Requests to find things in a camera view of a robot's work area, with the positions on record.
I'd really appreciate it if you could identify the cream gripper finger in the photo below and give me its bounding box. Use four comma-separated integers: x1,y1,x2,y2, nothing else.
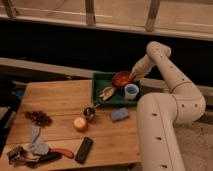
129,71,137,81

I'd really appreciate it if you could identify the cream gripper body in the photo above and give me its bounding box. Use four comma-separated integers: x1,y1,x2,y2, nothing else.
131,55,155,79

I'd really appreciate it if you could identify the red-brown bowl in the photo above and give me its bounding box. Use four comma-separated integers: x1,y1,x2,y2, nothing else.
112,71,131,87

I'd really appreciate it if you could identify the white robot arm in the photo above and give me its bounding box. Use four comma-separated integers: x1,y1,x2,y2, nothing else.
131,41,206,171

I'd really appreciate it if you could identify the green plastic tray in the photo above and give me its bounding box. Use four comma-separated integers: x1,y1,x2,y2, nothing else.
91,72,143,107

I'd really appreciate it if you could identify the blue plastic cup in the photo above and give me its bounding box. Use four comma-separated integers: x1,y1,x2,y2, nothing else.
124,84,139,100

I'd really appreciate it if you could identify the yellow banana peel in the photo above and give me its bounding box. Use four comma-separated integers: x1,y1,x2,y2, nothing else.
99,87,116,101

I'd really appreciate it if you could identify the blue sponge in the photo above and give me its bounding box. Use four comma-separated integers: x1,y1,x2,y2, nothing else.
110,108,129,122

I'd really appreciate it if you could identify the small metal cup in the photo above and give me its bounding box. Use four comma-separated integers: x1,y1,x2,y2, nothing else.
83,105,98,121

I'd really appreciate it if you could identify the yellow apple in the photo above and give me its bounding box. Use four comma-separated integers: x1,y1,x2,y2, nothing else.
73,117,88,132

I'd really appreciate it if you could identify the black remote control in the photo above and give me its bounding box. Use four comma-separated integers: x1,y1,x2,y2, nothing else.
75,137,93,164

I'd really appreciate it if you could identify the brown dried bunch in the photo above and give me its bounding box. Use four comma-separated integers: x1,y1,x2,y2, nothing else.
25,111,52,127

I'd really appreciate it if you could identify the black marker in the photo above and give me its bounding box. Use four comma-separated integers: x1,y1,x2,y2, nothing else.
26,152,62,168

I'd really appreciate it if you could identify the grey-blue cloth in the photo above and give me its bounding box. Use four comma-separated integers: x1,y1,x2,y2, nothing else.
27,125,49,155

